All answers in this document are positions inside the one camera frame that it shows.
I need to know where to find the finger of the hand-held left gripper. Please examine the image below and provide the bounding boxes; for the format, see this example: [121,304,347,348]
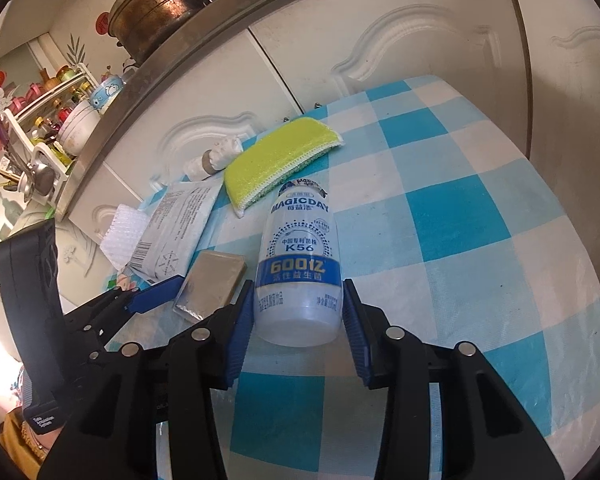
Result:
[64,277,187,332]
[66,312,137,362]

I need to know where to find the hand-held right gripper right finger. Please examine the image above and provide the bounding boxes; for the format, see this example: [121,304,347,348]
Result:
[343,279,563,480]

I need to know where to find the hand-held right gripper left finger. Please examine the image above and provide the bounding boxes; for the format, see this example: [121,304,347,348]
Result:
[37,280,256,480]

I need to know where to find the grey rectangular block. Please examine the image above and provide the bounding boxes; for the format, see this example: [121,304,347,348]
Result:
[173,251,247,321]

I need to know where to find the white bottle blue label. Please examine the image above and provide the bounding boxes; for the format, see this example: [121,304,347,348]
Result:
[252,178,344,347]

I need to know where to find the person's left forearm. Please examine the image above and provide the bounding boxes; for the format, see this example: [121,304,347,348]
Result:
[0,400,48,468]

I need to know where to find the white floral door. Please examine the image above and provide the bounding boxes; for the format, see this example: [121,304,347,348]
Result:
[17,199,112,307]

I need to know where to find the white paper packet with barcode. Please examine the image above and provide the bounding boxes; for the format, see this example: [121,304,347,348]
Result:
[126,182,222,282]

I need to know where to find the metal ladle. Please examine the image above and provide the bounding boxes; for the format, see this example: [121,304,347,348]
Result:
[19,164,57,202]

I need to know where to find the white paper roll grey tape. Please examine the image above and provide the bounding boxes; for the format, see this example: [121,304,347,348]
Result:
[183,134,244,181]

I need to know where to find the white dish rack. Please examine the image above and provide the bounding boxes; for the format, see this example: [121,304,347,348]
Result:
[2,62,102,202]

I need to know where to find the blue checked tablecloth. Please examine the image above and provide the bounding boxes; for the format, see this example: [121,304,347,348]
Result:
[107,73,600,480]

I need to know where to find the yellow sponge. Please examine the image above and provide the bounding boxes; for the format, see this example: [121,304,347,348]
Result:
[223,116,345,219]

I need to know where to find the white ceramic bowl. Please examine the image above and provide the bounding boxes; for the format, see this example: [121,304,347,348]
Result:
[57,99,102,157]

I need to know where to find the blue cartoon cup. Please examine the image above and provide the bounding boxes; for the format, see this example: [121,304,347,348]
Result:
[88,73,127,112]

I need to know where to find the dark metal pot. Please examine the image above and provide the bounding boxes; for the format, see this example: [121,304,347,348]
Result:
[108,0,217,64]

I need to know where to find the white kitchen cabinet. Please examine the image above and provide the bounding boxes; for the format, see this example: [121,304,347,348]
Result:
[55,0,600,346]

